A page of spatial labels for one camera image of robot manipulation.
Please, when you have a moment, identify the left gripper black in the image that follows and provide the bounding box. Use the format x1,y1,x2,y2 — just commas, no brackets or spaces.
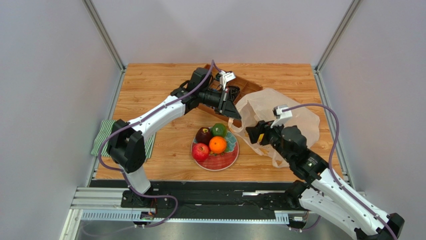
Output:
199,88,242,121

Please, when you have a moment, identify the translucent beige plastic bag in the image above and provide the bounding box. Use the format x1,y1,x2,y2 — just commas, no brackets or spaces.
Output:
227,88,320,169

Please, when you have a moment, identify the orange fruit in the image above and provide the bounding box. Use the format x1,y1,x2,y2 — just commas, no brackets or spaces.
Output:
208,136,228,154

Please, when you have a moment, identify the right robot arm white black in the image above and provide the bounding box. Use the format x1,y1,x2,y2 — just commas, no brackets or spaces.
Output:
245,120,405,240

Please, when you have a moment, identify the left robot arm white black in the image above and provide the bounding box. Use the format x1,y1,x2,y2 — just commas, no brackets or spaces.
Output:
101,67,241,196

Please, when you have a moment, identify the green round fruit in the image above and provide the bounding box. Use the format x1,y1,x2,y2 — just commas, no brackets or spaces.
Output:
210,123,228,138

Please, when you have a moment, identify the wooden compartment tray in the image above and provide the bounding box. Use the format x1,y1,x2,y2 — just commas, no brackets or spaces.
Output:
197,68,263,122

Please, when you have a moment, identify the dark red apple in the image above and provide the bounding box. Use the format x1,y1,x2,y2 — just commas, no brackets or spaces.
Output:
195,127,213,146

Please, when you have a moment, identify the red teal floral plate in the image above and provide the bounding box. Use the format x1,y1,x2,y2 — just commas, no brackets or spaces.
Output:
190,131,240,171

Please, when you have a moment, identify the green striped cloth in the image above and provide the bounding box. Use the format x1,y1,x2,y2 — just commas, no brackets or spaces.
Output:
90,119,156,159

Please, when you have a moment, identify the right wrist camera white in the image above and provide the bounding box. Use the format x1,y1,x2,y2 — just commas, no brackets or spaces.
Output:
270,104,293,129

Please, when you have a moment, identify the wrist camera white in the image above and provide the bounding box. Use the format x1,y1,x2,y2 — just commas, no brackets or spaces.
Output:
270,104,293,129
219,70,236,90

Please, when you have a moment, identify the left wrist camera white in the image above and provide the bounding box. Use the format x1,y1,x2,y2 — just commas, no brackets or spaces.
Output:
219,70,236,90

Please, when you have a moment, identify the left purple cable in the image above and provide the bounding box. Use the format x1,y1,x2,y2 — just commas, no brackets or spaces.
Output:
97,59,222,229

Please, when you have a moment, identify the purple cable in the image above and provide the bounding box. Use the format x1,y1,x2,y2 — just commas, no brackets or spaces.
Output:
97,59,222,229
281,103,399,240

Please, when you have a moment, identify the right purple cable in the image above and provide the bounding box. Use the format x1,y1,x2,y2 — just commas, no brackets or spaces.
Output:
281,103,399,240

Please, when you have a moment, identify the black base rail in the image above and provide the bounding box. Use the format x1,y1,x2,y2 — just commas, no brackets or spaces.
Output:
71,180,314,224

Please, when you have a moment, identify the right aluminium frame post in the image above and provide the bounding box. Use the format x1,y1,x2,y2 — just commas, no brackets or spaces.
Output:
315,0,363,73

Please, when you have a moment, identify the aluminium frame post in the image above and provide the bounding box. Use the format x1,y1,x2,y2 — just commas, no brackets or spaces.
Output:
82,0,126,73
315,0,363,73

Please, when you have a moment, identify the left aluminium frame post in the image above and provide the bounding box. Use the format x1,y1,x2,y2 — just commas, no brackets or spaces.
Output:
82,0,126,73

